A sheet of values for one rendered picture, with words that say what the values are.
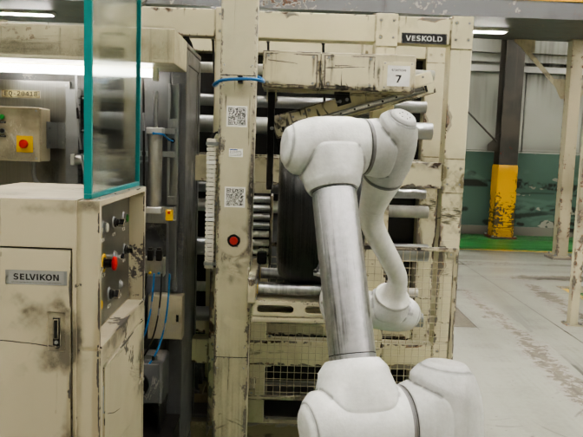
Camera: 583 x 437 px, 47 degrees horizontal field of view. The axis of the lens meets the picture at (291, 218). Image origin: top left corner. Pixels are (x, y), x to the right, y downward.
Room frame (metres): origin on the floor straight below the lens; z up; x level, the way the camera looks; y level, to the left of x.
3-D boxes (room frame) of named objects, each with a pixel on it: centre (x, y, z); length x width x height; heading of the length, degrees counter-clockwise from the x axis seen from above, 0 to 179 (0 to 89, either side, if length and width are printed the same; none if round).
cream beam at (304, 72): (2.83, -0.17, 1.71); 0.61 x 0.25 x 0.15; 91
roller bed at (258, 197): (2.91, 0.18, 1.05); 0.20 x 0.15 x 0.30; 91
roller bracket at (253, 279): (2.53, 0.13, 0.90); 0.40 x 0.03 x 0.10; 1
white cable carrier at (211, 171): (2.48, 0.29, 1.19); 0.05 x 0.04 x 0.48; 1
